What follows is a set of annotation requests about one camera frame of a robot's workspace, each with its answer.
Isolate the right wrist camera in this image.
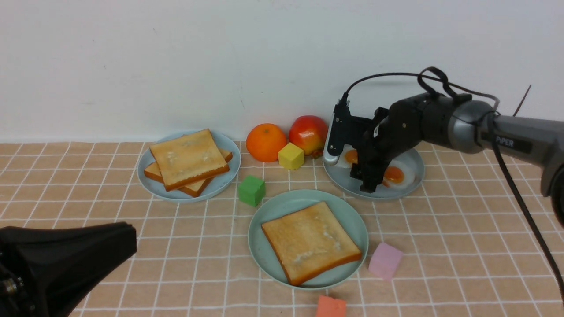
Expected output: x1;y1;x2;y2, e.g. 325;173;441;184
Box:
323;96;373;166

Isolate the grey-blue egg plate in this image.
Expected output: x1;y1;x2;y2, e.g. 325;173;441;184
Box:
324;149;425;200

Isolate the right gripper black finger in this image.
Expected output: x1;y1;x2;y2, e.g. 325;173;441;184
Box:
360;170;383;193

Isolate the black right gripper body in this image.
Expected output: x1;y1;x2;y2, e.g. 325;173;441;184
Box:
350;107;421;181

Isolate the pink foam cube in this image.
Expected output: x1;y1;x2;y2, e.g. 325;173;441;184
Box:
368;242;404;281

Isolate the orange-red foam cube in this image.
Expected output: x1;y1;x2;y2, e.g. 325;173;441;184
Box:
315;295;347;317

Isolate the green foam cube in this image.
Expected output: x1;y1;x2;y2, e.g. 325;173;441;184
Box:
238;175;266;207

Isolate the yellow foam cube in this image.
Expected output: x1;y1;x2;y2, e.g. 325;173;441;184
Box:
278;142;305;170

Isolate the fried egg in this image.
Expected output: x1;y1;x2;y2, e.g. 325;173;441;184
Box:
335;144;358;169
382;160;416;190

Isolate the toast slice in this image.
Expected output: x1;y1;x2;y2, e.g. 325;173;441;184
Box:
261;201;363;286
144;148;233;197
149;129;230;192

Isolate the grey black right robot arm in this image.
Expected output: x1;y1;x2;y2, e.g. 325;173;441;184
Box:
347;93;564;223

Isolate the teal centre plate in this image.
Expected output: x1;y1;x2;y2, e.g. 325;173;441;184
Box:
248;189;369;290

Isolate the red yellow apple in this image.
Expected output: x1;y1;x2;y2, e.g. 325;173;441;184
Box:
289;115;329;160

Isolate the light blue bread plate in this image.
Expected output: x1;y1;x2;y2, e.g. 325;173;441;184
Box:
137;130;241;203

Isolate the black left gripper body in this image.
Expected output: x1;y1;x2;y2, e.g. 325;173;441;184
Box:
0;222;137;317

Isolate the orange fruit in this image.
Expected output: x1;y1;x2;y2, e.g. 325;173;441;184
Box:
246;124;288;162

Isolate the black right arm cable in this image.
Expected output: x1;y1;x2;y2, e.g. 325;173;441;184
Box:
341;67;564;304

